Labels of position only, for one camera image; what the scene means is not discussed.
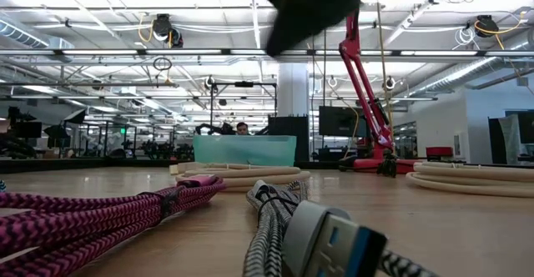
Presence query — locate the black-white braided USB cable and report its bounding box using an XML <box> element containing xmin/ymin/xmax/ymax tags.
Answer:
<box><xmin>243</xmin><ymin>179</ymin><xmax>443</xmax><ymax>277</ymax></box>

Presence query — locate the red box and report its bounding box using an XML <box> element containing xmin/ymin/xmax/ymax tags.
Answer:
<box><xmin>425</xmin><ymin>145</ymin><xmax>455</xmax><ymax>159</ymax></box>

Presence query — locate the black background panel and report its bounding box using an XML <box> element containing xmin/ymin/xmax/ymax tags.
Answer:
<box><xmin>268</xmin><ymin>115</ymin><xmax>310</xmax><ymax>164</ymax></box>

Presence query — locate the teal translucent plastic bin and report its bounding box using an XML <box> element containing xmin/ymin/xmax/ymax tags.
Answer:
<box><xmin>193</xmin><ymin>134</ymin><xmax>298</xmax><ymax>168</ymax></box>

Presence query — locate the black metal table frame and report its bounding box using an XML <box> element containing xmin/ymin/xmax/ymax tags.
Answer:
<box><xmin>0</xmin><ymin>156</ymin><xmax>534</xmax><ymax>176</ymax></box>

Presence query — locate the red desk lamp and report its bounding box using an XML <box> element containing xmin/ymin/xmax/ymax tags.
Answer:
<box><xmin>337</xmin><ymin>0</ymin><xmax>426</xmax><ymax>175</ymax></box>

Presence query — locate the black background frame stand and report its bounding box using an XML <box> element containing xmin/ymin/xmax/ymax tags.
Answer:
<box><xmin>209</xmin><ymin>81</ymin><xmax>280</xmax><ymax>137</ymax></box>

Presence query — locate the magenta braided USB cable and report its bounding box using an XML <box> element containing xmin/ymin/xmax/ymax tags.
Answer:
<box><xmin>0</xmin><ymin>174</ymin><xmax>229</xmax><ymax>277</ymax></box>

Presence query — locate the black lamp power cord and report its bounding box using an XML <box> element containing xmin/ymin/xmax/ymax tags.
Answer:
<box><xmin>376</xmin><ymin>154</ymin><xmax>397</xmax><ymax>179</ymax></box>

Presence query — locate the silver ceiling duct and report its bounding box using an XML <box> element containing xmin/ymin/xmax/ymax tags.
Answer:
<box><xmin>0</xmin><ymin>18</ymin><xmax>75</xmax><ymax>51</ymax></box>
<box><xmin>406</xmin><ymin>28</ymin><xmax>534</xmax><ymax>97</ymax></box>

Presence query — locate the large black background monitor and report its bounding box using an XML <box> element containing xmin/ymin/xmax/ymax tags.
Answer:
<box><xmin>319</xmin><ymin>105</ymin><xmax>371</xmax><ymax>139</ymax></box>

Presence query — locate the beige cable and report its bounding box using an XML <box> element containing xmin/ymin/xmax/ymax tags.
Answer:
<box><xmin>406</xmin><ymin>161</ymin><xmax>534</xmax><ymax>199</ymax></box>
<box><xmin>169</xmin><ymin>162</ymin><xmax>313</xmax><ymax>194</ymax></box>

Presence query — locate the yellow hanging cable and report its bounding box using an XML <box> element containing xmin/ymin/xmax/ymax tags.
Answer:
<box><xmin>375</xmin><ymin>0</ymin><xmax>396</xmax><ymax>155</ymax></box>

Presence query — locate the small distant monitor screen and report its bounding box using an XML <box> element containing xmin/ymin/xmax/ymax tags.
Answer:
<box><xmin>12</xmin><ymin>120</ymin><xmax>43</xmax><ymax>139</ymax></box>

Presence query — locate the black ceiling cable reel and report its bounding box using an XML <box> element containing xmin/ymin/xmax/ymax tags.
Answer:
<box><xmin>150</xmin><ymin>13</ymin><xmax>184</xmax><ymax>48</ymax></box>
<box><xmin>474</xmin><ymin>13</ymin><xmax>501</xmax><ymax>39</ymax></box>

